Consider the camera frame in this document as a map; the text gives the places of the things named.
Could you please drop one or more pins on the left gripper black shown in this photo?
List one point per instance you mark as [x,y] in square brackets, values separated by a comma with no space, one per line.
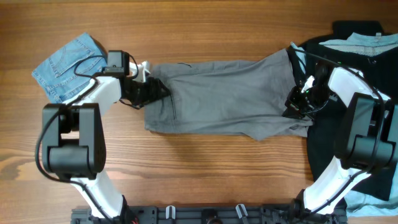
[153,91]

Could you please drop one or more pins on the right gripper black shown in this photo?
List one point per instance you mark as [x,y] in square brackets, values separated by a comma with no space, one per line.
[293,107]

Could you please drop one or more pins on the grey shorts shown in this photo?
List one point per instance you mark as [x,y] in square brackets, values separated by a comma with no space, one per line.
[226,97]

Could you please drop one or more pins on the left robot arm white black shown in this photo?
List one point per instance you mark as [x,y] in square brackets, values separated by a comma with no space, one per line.
[71,148]

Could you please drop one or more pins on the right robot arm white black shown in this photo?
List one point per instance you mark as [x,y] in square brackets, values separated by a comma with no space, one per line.
[365,143]

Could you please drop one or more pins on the folded blue denim shorts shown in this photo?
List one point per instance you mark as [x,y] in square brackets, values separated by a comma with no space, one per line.
[59,74]

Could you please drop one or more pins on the black garment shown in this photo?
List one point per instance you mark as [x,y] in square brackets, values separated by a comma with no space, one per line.
[346,83]

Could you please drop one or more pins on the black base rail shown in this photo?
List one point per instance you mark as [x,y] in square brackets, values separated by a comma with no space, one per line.
[266,214]

